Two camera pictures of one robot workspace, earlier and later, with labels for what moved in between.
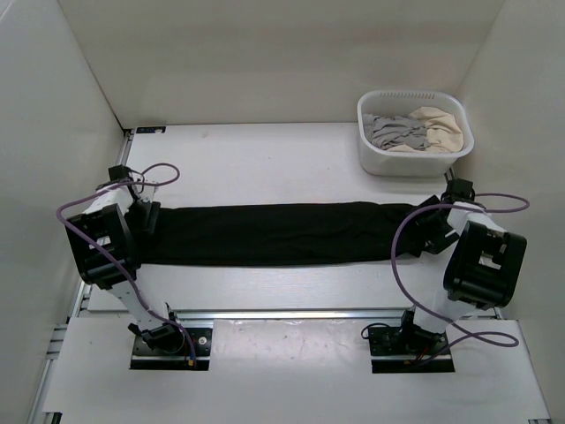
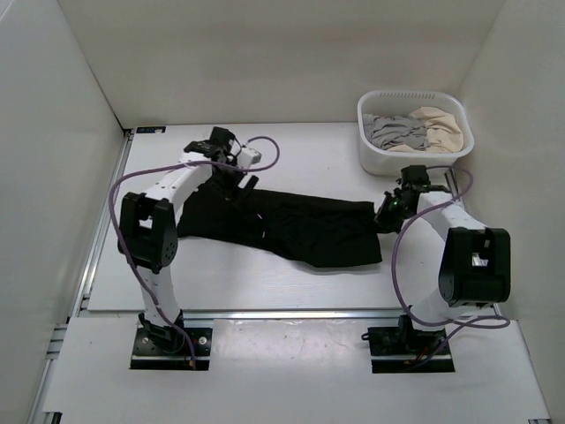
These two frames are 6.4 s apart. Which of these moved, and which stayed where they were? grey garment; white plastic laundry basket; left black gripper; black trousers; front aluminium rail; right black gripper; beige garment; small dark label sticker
Moved: left black gripper; black trousers; right black gripper
Stayed: white plastic laundry basket; beige garment; front aluminium rail; small dark label sticker; grey garment
